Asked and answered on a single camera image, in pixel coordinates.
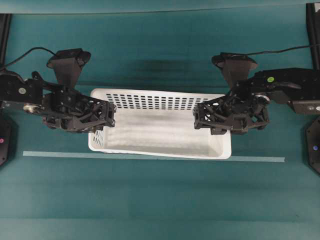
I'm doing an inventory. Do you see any pale tape strip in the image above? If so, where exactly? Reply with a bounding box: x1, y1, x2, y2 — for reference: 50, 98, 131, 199
22, 150, 285, 163

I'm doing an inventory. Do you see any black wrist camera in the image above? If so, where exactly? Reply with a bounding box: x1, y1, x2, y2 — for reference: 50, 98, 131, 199
211, 52, 258, 89
46, 48, 91, 88

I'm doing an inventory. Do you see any black left camera cable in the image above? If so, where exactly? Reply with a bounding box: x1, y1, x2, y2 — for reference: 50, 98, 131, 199
3, 47, 58, 68

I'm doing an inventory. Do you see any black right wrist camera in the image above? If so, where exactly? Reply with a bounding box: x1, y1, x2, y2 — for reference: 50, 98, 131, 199
211, 52, 258, 89

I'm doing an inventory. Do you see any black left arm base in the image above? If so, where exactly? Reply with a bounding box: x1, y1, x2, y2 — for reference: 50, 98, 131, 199
0, 112, 19, 169

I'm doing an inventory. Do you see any white perforated plastic basket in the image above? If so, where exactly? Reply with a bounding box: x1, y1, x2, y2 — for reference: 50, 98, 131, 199
88, 88, 232, 160

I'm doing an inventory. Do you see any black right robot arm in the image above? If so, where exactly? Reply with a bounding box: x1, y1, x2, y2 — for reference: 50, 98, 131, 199
193, 68, 320, 135

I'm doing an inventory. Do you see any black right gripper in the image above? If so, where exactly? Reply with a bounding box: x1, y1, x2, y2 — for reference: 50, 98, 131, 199
192, 86, 270, 135

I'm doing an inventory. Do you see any black right frame post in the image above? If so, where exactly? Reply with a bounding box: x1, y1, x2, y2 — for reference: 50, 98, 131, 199
306, 2, 320, 70

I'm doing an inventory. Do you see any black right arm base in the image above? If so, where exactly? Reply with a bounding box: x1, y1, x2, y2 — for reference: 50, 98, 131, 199
302, 117, 320, 176

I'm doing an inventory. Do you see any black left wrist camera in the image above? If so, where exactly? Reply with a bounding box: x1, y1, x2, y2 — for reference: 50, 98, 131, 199
46, 48, 91, 88

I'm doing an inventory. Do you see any black left frame post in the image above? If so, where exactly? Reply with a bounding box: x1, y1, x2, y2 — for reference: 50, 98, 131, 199
0, 13, 12, 66

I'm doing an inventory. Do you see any black frame post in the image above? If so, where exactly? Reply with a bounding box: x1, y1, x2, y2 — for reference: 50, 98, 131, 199
306, 2, 320, 70
0, 13, 12, 66

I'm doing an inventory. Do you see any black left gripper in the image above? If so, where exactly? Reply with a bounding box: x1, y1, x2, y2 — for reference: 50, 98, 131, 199
41, 84, 117, 133

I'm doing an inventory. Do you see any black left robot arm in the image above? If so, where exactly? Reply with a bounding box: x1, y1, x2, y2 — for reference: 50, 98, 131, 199
0, 70, 117, 133

